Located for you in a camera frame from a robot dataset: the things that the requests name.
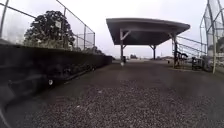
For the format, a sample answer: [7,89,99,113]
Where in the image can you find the tall mesh fence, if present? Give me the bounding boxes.
[199,0,224,75]

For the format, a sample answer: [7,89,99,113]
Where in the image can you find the round dark tree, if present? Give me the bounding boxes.
[22,9,77,50]

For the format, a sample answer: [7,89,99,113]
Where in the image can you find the flat roofed shelter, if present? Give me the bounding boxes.
[105,17,192,68]

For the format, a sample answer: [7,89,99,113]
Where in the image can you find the dark low wall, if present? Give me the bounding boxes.
[0,43,114,101]

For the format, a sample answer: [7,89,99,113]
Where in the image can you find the metal bleachers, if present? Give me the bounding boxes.
[171,34,208,71]

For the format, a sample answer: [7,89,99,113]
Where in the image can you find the chain-link fence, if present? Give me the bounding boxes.
[0,0,97,52]

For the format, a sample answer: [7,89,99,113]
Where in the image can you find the grey gravel path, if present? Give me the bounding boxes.
[0,59,224,128]

